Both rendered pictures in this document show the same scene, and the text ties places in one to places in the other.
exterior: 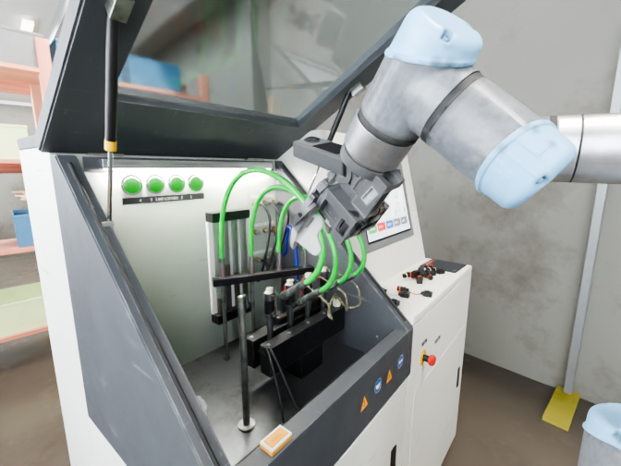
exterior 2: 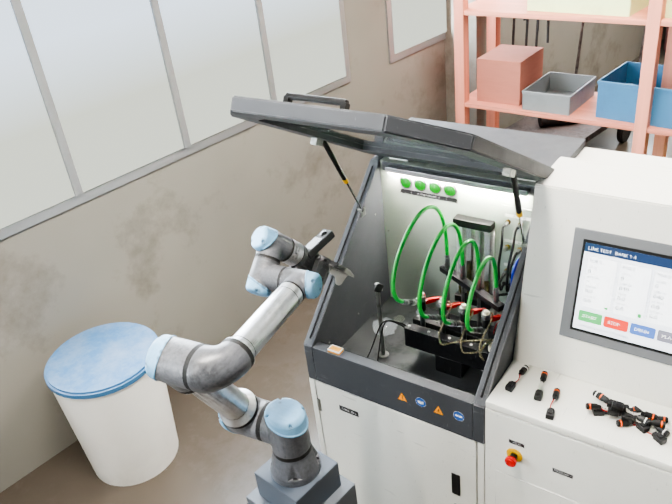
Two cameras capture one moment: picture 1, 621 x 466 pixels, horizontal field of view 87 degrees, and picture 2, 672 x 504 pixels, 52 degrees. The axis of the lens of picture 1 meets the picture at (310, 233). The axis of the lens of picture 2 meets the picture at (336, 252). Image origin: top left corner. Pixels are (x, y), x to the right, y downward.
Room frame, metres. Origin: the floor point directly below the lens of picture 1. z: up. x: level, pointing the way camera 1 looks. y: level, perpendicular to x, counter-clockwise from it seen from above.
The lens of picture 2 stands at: (0.50, -1.87, 2.49)
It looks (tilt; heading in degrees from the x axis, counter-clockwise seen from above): 31 degrees down; 89
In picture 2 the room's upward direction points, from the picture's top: 7 degrees counter-clockwise
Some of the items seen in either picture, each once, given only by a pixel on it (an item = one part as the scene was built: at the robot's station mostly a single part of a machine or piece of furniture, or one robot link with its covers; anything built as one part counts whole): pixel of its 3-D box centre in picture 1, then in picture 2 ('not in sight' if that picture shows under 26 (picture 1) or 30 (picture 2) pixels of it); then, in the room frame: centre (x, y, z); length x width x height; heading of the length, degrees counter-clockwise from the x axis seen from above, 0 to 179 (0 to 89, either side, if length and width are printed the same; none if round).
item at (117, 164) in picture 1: (203, 165); (453, 179); (0.98, 0.31, 1.43); 0.54 x 0.03 x 0.02; 141
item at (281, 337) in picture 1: (299, 342); (454, 349); (0.91, 0.03, 0.91); 0.34 x 0.10 x 0.15; 141
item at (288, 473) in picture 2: not in sight; (293, 455); (0.33, -0.40, 0.95); 0.15 x 0.15 x 0.10
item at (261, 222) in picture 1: (265, 229); (517, 249); (1.17, 0.16, 1.20); 0.13 x 0.03 x 0.31; 141
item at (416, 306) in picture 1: (420, 283); (613, 420); (1.27, -0.45, 0.96); 0.70 x 0.22 x 0.03; 141
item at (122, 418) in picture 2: not in sight; (120, 406); (-0.56, 0.67, 0.31); 0.51 x 0.51 x 0.62
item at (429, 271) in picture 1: (424, 271); (628, 413); (1.30, -0.47, 1.01); 0.23 x 0.11 x 0.06; 141
